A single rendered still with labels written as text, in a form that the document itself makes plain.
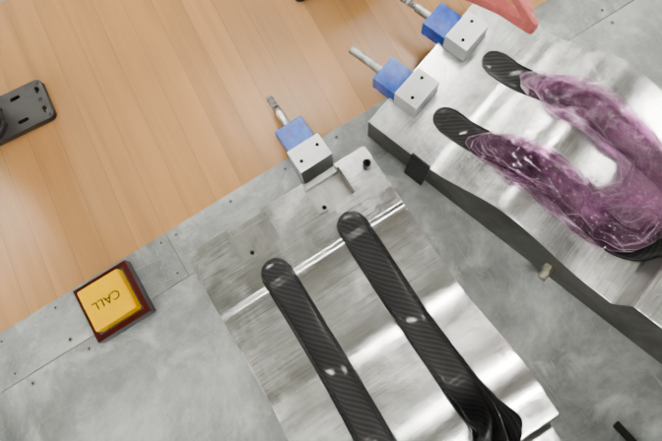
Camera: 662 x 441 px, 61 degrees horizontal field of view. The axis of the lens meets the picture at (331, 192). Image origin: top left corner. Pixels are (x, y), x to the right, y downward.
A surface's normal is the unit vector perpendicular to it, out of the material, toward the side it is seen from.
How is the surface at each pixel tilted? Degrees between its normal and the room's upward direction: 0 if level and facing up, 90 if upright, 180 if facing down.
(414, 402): 26
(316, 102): 0
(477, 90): 0
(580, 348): 0
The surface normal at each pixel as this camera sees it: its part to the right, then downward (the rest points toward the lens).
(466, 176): -0.40, -0.52
